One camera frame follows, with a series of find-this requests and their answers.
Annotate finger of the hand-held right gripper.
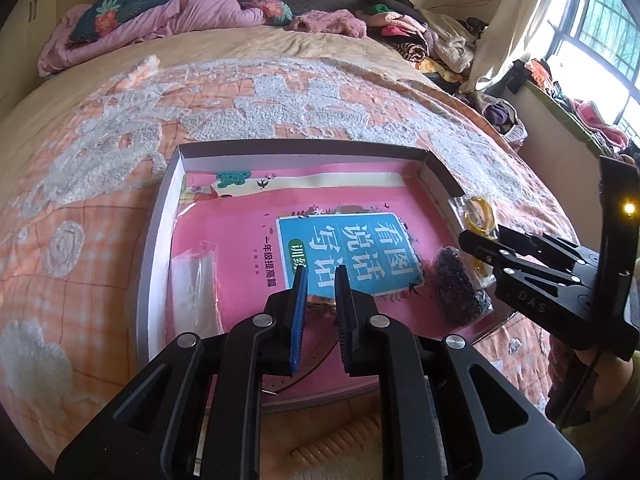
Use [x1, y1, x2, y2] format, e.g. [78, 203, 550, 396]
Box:
[494, 224, 600, 274]
[459, 230, 582, 287]

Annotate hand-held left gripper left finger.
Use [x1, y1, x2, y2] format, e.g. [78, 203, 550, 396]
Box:
[55, 266, 312, 480]

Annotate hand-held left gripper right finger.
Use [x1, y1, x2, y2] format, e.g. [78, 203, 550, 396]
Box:
[334, 264, 586, 480]

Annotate bagged yellow rings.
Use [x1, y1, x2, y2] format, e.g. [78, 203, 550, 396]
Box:
[447, 194, 498, 281]

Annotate shallow grey cardboard box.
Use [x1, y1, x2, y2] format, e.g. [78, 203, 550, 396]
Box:
[136, 140, 518, 413]

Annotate person's right hand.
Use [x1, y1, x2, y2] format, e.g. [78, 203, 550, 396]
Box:
[575, 350, 640, 417]

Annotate bagged dark beads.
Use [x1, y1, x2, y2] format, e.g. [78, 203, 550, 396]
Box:
[431, 246, 493, 326]

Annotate pink book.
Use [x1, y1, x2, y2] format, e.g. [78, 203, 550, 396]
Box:
[170, 170, 501, 401]

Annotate clear plastic bag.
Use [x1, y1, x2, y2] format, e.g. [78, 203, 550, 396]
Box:
[170, 242, 223, 336]

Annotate white woven basket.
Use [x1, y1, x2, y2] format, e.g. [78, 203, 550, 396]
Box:
[472, 91, 528, 147]

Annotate purple garment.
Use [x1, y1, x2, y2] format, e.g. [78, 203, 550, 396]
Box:
[482, 100, 516, 128]

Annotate green windowsill cushion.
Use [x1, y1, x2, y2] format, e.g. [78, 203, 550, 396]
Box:
[522, 80, 608, 153]

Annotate heap of colourful clothes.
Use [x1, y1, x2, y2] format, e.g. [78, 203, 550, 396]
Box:
[525, 57, 640, 161]

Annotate black bag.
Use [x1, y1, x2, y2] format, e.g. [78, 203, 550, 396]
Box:
[504, 60, 527, 95]

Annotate pile of clothes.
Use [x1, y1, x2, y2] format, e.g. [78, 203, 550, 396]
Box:
[360, 0, 488, 86]

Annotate cream curtain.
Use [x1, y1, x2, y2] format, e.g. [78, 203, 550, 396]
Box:
[460, 0, 576, 93]

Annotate barred window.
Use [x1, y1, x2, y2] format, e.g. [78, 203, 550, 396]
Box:
[545, 0, 640, 141]

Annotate beige bedsheet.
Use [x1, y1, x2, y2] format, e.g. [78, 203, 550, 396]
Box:
[0, 24, 453, 196]

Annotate pink fuzzy garment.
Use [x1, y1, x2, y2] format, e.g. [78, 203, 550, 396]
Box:
[290, 9, 368, 40]

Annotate small dark floral pillow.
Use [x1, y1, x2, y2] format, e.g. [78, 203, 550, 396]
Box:
[237, 0, 296, 27]

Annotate pink duvet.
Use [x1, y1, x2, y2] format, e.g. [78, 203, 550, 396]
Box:
[37, 0, 268, 77]

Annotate large dark floral pillow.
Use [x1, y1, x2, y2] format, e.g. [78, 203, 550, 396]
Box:
[69, 0, 201, 43]

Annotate cream wardrobe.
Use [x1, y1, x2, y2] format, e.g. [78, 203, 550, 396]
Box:
[0, 0, 66, 106]

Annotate orange spiral hair tie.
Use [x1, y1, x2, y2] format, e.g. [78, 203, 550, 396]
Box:
[197, 392, 396, 480]

